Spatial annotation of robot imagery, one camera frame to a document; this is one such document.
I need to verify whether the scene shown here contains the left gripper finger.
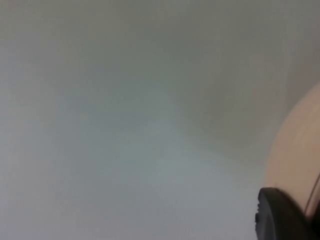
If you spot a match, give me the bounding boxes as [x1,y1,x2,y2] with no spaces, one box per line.
[254,187,316,240]

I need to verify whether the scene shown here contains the pale wooden bowl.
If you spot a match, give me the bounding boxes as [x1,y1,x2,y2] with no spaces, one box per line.
[265,83,320,227]

